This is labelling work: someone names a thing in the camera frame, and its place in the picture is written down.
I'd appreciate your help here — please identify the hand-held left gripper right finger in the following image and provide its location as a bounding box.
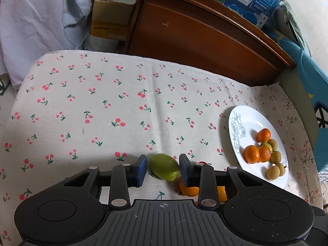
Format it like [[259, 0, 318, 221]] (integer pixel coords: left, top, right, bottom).
[[179, 154, 267, 208]]

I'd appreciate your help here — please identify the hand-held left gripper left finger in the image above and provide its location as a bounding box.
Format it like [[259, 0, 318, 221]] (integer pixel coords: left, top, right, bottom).
[[61, 154, 148, 210]]

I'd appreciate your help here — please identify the small orange mandarin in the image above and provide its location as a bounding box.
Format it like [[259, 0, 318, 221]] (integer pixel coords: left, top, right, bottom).
[[243, 145, 260, 164], [257, 129, 271, 143], [258, 146, 272, 163], [179, 175, 200, 196], [217, 186, 228, 202]]

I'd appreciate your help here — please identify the white plate with grey drawing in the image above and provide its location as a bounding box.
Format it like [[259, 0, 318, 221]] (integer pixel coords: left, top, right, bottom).
[[228, 105, 289, 190]]

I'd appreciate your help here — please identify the cherry print tablecloth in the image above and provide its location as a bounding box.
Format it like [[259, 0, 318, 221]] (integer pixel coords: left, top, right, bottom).
[[0, 50, 315, 246]]

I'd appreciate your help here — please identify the branch print cloth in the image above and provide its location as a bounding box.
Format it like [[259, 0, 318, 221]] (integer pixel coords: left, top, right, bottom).
[[252, 82, 325, 208]]

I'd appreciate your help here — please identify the white plastic bag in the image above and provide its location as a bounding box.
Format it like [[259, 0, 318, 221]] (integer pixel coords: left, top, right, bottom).
[[84, 34, 126, 54]]

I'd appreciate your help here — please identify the brown wooden cabinet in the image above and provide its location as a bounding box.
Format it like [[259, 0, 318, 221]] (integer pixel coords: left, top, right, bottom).
[[125, 0, 296, 87]]

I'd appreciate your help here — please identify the open cardboard box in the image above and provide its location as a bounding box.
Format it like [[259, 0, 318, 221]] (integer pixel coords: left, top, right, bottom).
[[88, 0, 142, 41]]

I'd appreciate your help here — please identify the teal printed cushion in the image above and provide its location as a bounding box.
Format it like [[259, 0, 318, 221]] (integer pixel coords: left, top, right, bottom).
[[264, 27, 328, 172]]

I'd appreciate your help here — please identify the light blue checked cloth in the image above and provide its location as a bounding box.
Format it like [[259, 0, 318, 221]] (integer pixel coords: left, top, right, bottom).
[[0, 0, 94, 85]]

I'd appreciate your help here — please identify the grey cloth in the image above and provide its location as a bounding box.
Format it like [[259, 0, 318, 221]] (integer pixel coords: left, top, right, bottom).
[[272, 1, 312, 57]]

